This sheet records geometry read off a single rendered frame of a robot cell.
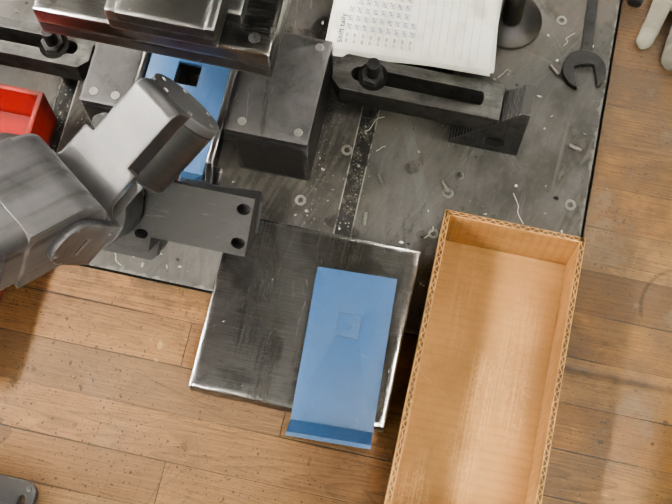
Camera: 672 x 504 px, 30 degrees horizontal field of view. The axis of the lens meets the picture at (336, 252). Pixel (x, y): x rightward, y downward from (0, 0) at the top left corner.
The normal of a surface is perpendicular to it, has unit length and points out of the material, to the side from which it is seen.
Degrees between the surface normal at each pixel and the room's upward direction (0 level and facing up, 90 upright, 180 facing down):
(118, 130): 25
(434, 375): 0
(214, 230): 29
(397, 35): 0
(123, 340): 0
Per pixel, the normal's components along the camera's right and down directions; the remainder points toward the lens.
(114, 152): -0.31, -0.01
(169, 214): -0.10, 0.19
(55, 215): 0.33, -0.56
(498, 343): 0.00, -0.30
